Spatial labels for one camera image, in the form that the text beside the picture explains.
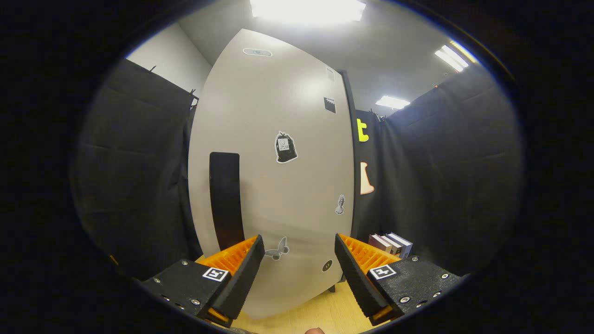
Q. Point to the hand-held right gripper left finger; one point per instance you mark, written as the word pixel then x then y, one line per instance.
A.
pixel 243 283

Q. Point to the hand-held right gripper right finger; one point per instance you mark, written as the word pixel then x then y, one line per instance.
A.
pixel 357 278

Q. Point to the grey cabinet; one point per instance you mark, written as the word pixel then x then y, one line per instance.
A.
pixel 355 185

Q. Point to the white cabinet door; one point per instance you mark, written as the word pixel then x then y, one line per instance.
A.
pixel 278 93

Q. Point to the grey blue book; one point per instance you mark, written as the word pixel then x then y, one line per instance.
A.
pixel 403 241

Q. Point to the black backdrop cloth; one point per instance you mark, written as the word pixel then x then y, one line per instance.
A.
pixel 441 185

